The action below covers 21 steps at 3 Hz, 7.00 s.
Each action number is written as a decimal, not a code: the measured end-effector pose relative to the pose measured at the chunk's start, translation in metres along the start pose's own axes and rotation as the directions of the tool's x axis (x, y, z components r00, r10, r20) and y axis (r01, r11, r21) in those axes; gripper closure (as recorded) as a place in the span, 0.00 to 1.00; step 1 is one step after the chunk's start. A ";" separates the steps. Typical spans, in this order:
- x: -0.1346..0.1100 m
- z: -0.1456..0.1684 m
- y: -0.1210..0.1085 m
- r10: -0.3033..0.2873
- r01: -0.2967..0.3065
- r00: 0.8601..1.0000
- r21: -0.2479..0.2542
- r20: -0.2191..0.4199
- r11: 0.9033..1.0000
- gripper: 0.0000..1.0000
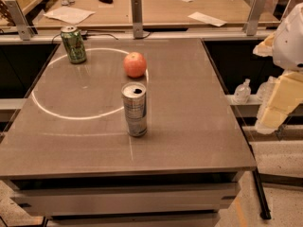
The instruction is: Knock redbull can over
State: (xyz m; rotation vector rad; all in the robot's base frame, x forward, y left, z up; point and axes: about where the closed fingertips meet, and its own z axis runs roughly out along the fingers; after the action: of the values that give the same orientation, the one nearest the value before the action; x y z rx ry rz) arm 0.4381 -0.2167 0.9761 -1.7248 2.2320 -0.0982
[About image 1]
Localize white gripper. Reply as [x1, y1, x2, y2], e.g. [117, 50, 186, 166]
[253, 3, 303, 134]

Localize silver blue redbull can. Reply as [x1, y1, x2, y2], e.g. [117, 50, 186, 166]
[121, 82, 147, 137]

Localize green soda can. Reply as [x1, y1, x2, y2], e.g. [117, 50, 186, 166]
[61, 26, 86, 64]

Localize clear plastic bottle right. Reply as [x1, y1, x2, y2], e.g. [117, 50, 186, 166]
[256, 76, 276, 102]

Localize clear plastic bottle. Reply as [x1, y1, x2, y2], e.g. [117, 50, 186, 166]
[234, 79, 251, 104]
[256, 76, 276, 102]

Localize clear plastic bottle left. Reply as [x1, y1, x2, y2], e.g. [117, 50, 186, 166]
[234, 79, 251, 104]

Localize white paper sheet right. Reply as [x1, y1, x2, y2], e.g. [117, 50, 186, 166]
[188, 12, 226, 27]

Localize red apple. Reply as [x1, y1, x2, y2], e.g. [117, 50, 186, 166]
[123, 52, 147, 78]

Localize white table drawer base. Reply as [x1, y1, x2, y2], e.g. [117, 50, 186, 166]
[6, 171, 243, 227]

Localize wooden back desk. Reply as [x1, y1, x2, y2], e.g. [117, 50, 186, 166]
[32, 0, 282, 30]

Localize white paper sheet left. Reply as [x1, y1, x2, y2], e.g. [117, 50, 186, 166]
[45, 7, 95, 25]

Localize right metal bracket post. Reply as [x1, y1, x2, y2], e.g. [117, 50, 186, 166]
[243, 0, 266, 36]

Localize metal bracket post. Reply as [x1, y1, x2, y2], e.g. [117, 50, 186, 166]
[243, 0, 266, 36]
[5, 0, 33, 41]
[131, 0, 143, 39]

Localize middle metal bracket post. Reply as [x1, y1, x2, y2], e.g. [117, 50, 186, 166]
[131, 0, 143, 39]

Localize black cable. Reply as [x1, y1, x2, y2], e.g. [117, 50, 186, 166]
[50, 30, 152, 44]

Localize left metal bracket post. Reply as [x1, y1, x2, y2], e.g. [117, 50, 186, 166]
[5, 0, 33, 41]

